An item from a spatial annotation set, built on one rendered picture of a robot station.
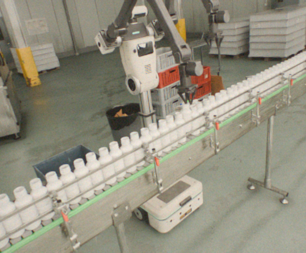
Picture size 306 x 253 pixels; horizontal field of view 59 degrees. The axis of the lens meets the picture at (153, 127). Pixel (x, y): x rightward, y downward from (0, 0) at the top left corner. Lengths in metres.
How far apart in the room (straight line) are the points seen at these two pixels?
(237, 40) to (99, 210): 7.56
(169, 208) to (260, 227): 0.73
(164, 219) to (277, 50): 6.19
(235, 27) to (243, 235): 6.71
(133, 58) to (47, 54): 8.94
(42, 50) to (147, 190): 9.62
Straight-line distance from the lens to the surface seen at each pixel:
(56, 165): 1.77
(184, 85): 1.37
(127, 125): 3.03
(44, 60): 10.72
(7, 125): 4.85
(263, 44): 7.86
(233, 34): 8.37
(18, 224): 1.12
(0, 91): 4.72
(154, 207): 2.21
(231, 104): 1.76
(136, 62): 1.92
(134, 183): 1.28
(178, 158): 1.44
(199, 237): 2.32
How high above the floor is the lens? 1.69
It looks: 24 degrees down
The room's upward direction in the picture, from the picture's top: 8 degrees counter-clockwise
